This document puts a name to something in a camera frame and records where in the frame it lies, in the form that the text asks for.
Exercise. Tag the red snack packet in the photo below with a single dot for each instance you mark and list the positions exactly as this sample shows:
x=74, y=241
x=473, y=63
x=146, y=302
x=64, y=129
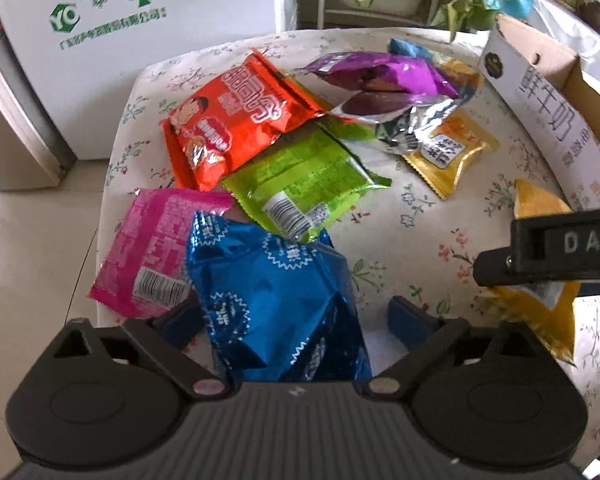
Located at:
x=240, y=120

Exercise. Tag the green snack packet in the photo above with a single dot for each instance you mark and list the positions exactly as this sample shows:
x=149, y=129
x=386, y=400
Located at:
x=300, y=185

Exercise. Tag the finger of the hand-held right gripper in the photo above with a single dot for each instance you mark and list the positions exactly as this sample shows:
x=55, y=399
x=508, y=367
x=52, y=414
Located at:
x=535, y=260

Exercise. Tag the orange-yellow snack packet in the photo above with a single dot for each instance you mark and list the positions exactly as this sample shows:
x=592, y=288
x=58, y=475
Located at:
x=464, y=76

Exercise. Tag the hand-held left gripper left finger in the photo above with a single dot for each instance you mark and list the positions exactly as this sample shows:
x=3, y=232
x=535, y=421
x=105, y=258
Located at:
x=182, y=321

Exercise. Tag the silver snack packet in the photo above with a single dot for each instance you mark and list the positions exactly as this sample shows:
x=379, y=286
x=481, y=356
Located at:
x=405, y=132

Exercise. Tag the pink snack packet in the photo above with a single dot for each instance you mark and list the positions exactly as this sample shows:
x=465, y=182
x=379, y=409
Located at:
x=145, y=245

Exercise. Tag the purple snack packet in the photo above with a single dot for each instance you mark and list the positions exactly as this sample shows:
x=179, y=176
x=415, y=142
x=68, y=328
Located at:
x=375, y=104
x=395, y=70

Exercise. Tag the white refrigerator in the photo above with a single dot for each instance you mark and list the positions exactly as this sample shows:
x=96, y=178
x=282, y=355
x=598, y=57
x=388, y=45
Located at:
x=130, y=60

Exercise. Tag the small yellow snack packet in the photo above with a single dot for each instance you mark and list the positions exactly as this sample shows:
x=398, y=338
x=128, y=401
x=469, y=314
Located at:
x=450, y=155

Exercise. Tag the blue foil snack packet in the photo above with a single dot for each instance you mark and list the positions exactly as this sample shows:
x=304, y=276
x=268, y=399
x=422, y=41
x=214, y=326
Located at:
x=275, y=300

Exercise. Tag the cardboard box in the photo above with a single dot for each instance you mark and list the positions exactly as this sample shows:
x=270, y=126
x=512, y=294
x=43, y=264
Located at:
x=545, y=110

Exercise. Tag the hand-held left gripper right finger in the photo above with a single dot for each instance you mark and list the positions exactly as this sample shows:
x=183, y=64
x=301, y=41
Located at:
x=409, y=321

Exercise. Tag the small leafy plant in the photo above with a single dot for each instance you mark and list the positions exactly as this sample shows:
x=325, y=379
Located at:
x=467, y=7

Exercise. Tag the large yellow snack packet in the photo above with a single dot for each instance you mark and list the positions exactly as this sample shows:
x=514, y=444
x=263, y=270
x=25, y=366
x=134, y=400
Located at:
x=545, y=315

